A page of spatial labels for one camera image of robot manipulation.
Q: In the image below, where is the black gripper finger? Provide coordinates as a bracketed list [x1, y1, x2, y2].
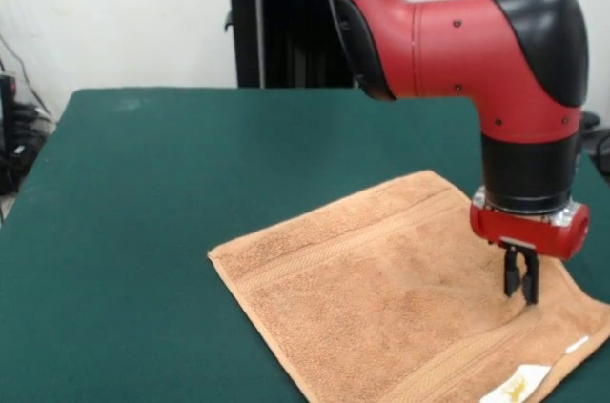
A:
[503, 243, 524, 299]
[522, 250, 541, 307]

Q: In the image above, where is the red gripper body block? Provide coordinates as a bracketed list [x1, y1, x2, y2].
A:
[469, 186, 591, 263]

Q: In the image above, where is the tan terry towel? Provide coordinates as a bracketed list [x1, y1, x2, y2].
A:
[207, 169, 610, 403]

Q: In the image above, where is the black office chair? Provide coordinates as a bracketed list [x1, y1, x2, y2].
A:
[579, 111, 610, 185]

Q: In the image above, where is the dark green table cloth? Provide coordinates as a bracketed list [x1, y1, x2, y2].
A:
[0, 86, 610, 403]

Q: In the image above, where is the black equipment box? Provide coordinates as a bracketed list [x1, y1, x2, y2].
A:
[0, 72, 19, 156]

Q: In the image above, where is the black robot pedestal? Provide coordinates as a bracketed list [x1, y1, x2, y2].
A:
[208, 0, 414, 89]

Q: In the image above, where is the black cable bundle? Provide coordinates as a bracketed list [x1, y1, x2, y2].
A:
[0, 102, 54, 197]

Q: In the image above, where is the grey wall cable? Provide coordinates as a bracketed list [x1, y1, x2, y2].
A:
[0, 33, 53, 118]

